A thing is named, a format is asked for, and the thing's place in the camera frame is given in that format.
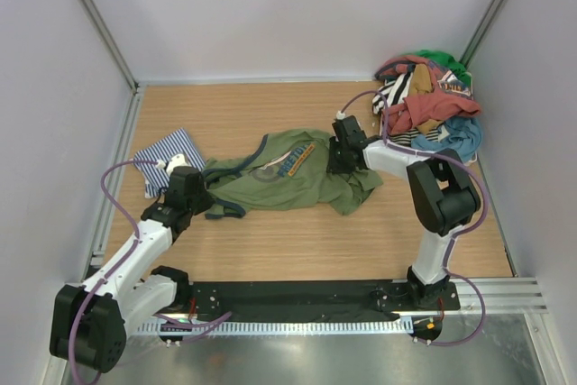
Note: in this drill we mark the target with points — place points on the bright green garment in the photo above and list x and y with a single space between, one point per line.
444 59

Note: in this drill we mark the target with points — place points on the aluminium frame post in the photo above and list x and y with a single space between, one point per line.
488 18
107 38

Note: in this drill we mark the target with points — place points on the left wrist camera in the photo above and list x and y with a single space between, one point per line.
176 161

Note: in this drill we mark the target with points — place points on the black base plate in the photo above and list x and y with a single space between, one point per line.
321 301

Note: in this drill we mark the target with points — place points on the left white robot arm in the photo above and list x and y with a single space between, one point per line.
92 321

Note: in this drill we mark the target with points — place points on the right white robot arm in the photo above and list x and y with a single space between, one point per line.
443 195

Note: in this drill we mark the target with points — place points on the olive green tank top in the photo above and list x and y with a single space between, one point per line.
287 171

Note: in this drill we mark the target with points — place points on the slotted cable duct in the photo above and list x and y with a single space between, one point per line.
156 327

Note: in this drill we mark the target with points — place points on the teal blue garment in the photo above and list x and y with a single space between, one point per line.
460 134

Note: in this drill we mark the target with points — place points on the right aluminium frame post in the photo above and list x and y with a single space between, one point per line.
488 18

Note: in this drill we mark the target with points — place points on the black white striped garment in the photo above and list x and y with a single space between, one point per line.
393 92

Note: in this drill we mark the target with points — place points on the red patterned garment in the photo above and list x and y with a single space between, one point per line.
444 97

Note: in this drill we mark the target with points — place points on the blue white striped tank top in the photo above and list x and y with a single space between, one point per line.
145 160

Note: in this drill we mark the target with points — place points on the left aluminium frame post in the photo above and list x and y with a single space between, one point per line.
107 38

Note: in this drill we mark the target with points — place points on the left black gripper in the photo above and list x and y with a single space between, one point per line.
206 200

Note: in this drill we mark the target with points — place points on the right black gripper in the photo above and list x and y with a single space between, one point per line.
333 165

